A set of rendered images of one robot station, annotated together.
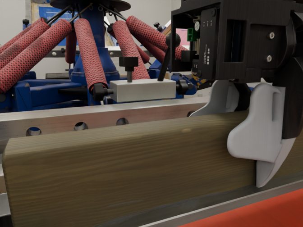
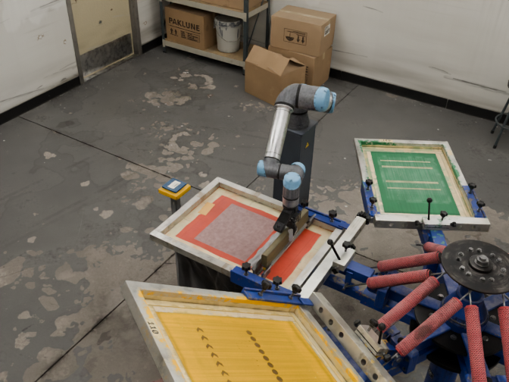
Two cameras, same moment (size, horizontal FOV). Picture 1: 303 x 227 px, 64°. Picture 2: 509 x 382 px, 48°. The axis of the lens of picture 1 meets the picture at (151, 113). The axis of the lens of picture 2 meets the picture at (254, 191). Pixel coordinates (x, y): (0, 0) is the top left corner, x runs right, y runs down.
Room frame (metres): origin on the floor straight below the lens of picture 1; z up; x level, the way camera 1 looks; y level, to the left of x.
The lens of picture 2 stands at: (1.78, -1.45, 2.83)
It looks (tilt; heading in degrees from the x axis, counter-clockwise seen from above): 37 degrees down; 143
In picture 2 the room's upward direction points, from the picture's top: 2 degrees clockwise
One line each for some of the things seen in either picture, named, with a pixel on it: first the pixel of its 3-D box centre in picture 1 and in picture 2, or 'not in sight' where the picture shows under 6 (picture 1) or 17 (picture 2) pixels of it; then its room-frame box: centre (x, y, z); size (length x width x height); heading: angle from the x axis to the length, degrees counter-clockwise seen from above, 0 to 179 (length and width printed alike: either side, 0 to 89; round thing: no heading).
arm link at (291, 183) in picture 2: not in sight; (291, 186); (0.21, -0.07, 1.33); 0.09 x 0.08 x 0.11; 129
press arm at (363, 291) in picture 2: not in sight; (326, 278); (0.43, -0.01, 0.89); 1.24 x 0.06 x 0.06; 23
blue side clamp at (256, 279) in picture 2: not in sight; (260, 285); (0.36, -0.34, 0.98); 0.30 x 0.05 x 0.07; 23
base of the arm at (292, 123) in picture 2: not in sight; (297, 115); (-0.39, 0.45, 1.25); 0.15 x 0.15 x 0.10
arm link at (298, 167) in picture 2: not in sight; (292, 173); (0.13, -0.01, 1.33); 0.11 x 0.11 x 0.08; 39
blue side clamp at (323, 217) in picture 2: not in sight; (316, 219); (0.15, 0.17, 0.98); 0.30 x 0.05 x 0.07; 23
